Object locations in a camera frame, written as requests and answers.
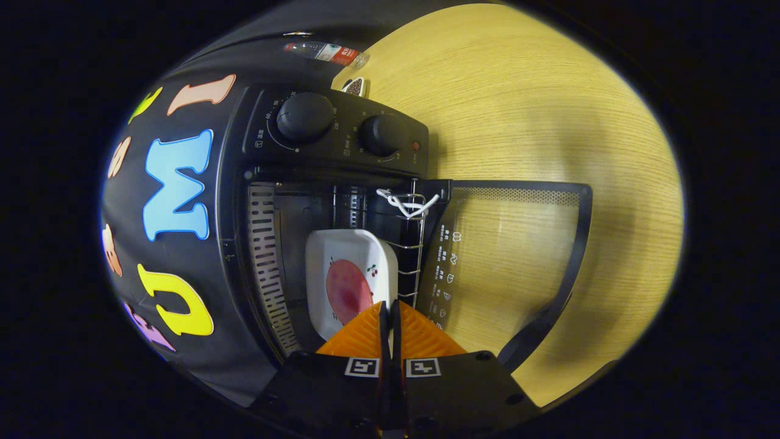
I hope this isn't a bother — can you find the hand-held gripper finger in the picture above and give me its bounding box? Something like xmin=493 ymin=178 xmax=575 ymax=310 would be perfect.
xmin=391 ymin=299 xmax=542 ymax=436
xmin=250 ymin=300 xmax=391 ymax=437

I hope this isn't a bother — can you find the pink ham slice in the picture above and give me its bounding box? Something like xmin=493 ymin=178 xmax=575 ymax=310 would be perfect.
xmin=325 ymin=260 xmax=374 ymax=326

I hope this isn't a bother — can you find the white square plate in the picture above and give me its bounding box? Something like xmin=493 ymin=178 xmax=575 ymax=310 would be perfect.
xmin=304 ymin=229 xmax=399 ymax=342

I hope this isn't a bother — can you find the black toaster oven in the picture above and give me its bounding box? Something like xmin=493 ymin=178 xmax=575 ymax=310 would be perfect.
xmin=216 ymin=82 xmax=593 ymax=374

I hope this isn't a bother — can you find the clear plastic water bottle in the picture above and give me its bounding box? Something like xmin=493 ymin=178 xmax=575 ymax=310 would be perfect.
xmin=282 ymin=40 xmax=371 ymax=69

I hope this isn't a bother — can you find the metal wire oven rack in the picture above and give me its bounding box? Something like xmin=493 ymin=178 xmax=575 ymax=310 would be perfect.
xmin=332 ymin=183 xmax=427 ymax=309

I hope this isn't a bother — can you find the white cord tie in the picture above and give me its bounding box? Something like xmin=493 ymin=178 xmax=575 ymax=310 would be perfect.
xmin=376 ymin=188 xmax=441 ymax=219

